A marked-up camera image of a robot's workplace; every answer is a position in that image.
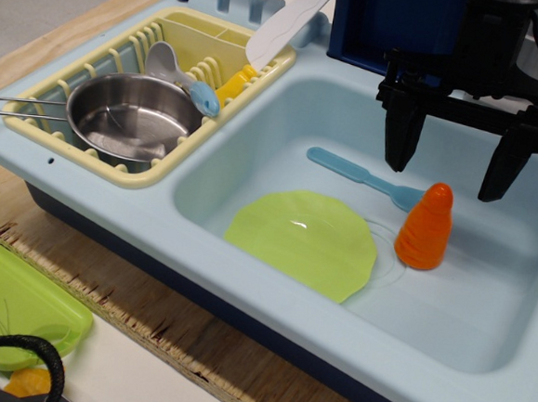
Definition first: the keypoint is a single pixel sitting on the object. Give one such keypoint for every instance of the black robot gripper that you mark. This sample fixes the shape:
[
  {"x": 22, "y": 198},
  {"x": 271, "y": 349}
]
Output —
[{"x": 420, "y": 85}]

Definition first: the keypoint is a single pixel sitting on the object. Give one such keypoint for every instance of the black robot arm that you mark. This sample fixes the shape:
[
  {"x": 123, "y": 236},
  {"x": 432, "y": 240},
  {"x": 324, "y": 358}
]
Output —
[{"x": 491, "y": 35}]

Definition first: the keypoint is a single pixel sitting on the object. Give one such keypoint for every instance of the orange toy carrot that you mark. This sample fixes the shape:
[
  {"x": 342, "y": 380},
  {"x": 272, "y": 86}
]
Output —
[{"x": 423, "y": 238}]

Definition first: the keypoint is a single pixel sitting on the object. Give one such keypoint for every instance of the light green round plate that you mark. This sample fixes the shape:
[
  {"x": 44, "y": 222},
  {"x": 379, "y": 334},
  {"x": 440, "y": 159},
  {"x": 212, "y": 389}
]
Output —
[{"x": 313, "y": 238}]

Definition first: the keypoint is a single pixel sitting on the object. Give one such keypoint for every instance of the blue toy fork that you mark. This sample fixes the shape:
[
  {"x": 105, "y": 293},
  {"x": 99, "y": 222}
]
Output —
[{"x": 405, "y": 198}]

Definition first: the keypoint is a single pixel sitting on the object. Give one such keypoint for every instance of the dark blue box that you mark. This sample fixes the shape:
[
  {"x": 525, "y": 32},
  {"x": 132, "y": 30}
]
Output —
[{"x": 364, "y": 30}]

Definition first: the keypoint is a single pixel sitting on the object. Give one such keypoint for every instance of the light blue toy sink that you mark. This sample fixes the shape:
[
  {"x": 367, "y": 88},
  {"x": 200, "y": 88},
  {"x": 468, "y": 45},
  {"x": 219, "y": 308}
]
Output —
[{"x": 465, "y": 331}]

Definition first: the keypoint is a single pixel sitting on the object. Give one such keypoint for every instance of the white and yellow toy knife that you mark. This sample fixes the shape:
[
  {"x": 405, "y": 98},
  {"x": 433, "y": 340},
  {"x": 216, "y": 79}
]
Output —
[{"x": 266, "y": 43}]

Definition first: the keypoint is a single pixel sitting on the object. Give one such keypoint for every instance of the yellow dish drying rack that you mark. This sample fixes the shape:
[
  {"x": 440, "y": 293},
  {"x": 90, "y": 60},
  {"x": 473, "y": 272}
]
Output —
[{"x": 208, "y": 49}]

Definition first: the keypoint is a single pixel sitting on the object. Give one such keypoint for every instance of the grey and blue spoon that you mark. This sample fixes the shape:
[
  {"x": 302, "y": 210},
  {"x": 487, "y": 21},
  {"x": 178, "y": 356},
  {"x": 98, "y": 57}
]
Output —
[{"x": 161, "y": 63}]

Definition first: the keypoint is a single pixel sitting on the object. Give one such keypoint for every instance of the stainless steel pot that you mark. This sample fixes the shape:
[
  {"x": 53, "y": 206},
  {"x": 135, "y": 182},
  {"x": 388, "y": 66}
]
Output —
[{"x": 128, "y": 116}]

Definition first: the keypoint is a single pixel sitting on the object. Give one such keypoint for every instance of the wooden board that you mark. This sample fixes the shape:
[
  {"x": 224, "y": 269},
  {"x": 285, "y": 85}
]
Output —
[{"x": 152, "y": 344}]

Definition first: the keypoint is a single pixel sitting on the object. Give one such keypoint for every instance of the green rectangular tray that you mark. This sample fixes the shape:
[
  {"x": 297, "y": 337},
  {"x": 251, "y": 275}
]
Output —
[{"x": 33, "y": 305}]

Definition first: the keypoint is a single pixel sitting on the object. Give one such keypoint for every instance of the orange toy fruit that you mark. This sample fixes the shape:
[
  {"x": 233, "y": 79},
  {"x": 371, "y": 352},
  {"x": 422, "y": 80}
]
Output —
[{"x": 29, "y": 382}]

